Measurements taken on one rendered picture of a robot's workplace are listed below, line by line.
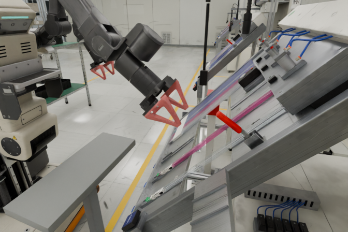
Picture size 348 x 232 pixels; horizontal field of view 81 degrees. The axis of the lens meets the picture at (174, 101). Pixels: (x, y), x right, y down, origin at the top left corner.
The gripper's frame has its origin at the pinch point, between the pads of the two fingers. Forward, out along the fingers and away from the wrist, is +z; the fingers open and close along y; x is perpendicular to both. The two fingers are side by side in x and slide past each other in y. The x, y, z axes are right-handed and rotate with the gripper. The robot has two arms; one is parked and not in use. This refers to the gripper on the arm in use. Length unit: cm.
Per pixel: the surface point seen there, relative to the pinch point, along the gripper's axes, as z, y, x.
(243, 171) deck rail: 15.1, -10.3, -5.2
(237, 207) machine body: 44, 16, 21
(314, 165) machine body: 71, 48, -4
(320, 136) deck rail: 17.0, -10.4, -19.9
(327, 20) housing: 6.9, 4.5, -34.9
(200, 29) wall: -58, 872, 85
